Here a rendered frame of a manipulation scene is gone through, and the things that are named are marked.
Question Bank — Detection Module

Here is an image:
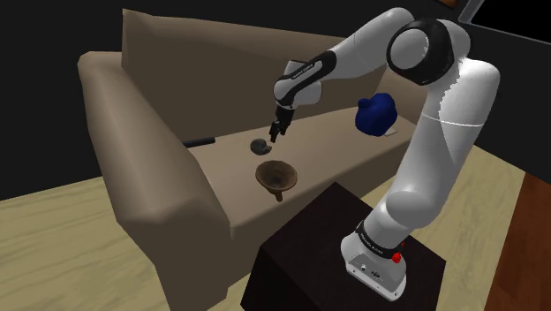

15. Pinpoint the grey round shell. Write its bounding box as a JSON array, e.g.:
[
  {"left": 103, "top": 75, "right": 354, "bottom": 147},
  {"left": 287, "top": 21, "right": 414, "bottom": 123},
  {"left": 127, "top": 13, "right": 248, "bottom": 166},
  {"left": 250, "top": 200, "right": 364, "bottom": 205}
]
[{"left": 249, "top": 138, "right": 273, "bottom": 156}]

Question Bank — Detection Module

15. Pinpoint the brown wooden bowl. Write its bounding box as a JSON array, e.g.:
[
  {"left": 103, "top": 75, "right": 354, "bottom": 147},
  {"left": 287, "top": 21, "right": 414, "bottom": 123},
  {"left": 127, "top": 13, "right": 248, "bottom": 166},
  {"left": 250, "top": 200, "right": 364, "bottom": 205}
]
[{"left": 254, "top": 160, "right": 298, "bottom": 203}]

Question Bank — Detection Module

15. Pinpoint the black remote control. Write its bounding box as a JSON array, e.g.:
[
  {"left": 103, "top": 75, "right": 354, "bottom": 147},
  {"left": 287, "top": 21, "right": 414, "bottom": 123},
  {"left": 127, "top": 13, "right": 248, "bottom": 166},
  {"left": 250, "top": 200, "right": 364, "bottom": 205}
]
[{"left": 182, "top": 136, "right": 216, "bottom": 148}]

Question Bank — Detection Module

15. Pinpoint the blue plush toy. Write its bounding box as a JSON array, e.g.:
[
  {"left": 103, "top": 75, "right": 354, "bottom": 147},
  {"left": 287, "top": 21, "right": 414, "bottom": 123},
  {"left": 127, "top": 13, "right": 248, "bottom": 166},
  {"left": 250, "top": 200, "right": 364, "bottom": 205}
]
[{"left": 354, "top": 92, "right": 397, "bottom": 138}]

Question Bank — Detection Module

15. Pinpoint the beige sofa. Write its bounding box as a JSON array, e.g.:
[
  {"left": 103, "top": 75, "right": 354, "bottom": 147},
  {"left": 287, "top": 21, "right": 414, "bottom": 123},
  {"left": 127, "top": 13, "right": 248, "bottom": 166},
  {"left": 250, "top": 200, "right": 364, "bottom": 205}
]
[{"left": 77, "top": 8, "right": 421, "bottom": 311}]

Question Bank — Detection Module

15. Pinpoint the dark robot stand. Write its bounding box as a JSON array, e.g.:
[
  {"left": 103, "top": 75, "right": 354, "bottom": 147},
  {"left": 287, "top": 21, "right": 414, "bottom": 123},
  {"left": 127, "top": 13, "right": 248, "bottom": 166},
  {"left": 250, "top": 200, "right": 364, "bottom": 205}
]
[{"left": 239, "top": 181, "right": 447, "bottom": 311}]

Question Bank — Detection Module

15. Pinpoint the grey framed window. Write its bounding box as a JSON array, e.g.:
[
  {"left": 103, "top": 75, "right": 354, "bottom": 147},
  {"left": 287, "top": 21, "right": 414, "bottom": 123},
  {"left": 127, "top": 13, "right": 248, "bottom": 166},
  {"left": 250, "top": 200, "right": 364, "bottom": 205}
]
[{"left": 457, "top": 0, "right": 551, "bottom": 45}]

